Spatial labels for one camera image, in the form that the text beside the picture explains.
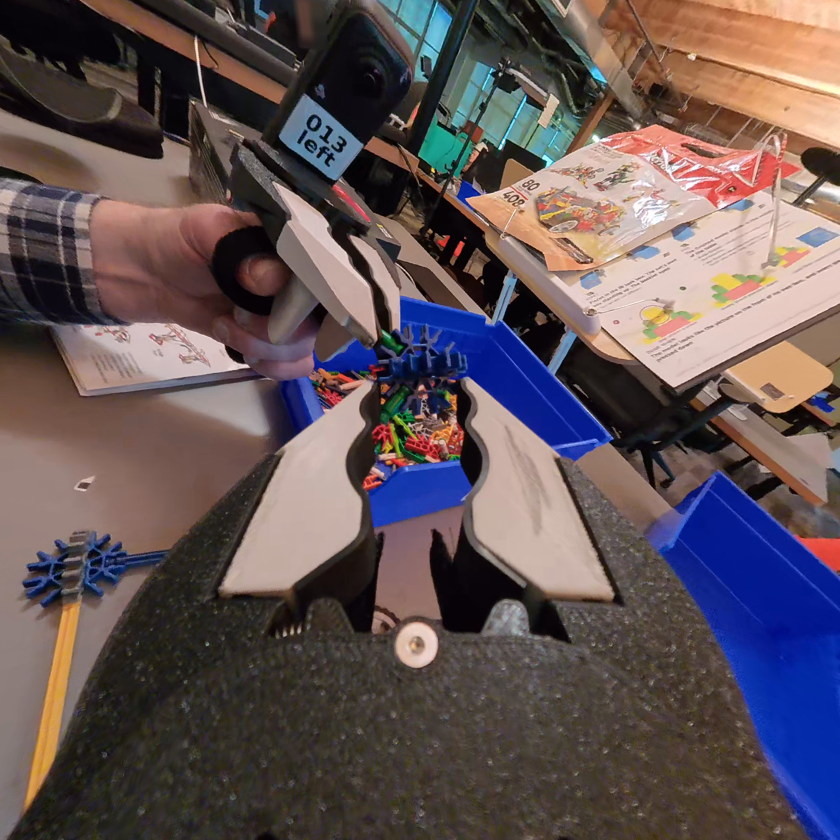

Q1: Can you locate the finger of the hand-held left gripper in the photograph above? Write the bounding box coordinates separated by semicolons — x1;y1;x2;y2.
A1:
348;233;403;334
271;182;385;363

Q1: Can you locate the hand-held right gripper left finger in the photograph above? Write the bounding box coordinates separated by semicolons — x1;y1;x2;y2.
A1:
218;379;385;634

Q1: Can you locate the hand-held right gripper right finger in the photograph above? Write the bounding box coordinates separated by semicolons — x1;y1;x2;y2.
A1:
445;377;621;632

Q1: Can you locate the blue snowflake connector assembly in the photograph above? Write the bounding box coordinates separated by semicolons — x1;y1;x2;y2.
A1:
373;323;471;388

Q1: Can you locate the blue bin with tag label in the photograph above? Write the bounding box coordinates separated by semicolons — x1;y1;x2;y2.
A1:
281;295;614;529

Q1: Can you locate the person's left hand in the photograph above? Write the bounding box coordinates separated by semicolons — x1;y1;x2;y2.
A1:
88;200;317;383

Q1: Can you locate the black metal pole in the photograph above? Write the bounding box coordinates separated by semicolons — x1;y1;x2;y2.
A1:
406;0;481;165

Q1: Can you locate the teal box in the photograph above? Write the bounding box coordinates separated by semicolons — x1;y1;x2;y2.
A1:
419;121;472;177

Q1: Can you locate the pile of colourful construction pieces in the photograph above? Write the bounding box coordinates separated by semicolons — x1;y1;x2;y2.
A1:
308;367;468;493

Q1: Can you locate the black toy box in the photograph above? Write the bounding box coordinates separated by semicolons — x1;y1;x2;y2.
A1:
189;98;277;210

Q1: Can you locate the tilted display board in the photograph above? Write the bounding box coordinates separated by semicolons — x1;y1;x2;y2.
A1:
484;190;840;395

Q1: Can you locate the instruction booklet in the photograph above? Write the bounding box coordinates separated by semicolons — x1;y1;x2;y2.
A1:
51;320;265;398

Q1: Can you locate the blue connector yellow rod assembly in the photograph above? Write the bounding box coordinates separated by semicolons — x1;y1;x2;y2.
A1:
21;528;170;815

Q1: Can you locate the empty blue bin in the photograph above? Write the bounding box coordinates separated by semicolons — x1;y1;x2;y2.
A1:
646;469;840;840

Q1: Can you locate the brick picture instruction sheet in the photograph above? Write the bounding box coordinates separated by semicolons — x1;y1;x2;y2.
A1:
577;193;840;389

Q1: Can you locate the light wooden stool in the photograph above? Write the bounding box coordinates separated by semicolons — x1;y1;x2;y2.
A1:
722;341;836;416

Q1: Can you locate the black office chair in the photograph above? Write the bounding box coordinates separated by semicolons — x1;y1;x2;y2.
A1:
0;36;165;160

